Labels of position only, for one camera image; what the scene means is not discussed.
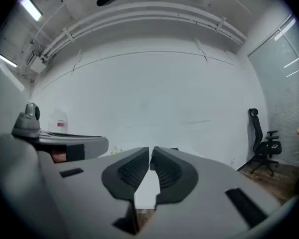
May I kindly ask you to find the white box with red label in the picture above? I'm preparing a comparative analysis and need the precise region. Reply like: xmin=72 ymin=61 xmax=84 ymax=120
xmin=48 ymin=109 xmax=69 ymax=133

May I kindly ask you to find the ceiling tube light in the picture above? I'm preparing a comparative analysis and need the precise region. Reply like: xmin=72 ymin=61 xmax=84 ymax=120
xmin=18 ymin=0 xmax=43 ymax=22
xmin=0 ymin=51 xmax=18 ymax=69

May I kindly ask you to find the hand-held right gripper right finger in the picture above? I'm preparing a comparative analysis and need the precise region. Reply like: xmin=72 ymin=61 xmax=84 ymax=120
xmin=139 ymin=145 xmax=282 ymax=239

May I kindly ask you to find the black mesh office chair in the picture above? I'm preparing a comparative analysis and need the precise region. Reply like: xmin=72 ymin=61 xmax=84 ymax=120
xmin=247 ymin=108 xmax=283 ymax=178

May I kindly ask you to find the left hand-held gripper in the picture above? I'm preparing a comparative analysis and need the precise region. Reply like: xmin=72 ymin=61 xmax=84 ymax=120
xmin=11 ymin=102 xmax=110 ymax=164

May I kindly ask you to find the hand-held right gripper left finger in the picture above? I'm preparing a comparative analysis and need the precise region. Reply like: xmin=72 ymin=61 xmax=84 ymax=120
xmin=37 ymin=146 xmax=150 ymax=239

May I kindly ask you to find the white wall junction box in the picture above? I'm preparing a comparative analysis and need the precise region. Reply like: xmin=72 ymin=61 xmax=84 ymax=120
xmin=28 ymin=55 xmax=47 ymax=75

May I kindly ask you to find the white ceiling pipe run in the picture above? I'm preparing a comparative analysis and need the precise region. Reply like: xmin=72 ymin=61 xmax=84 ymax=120
xmin=40 ymin=0 xmax=248 ymax=61

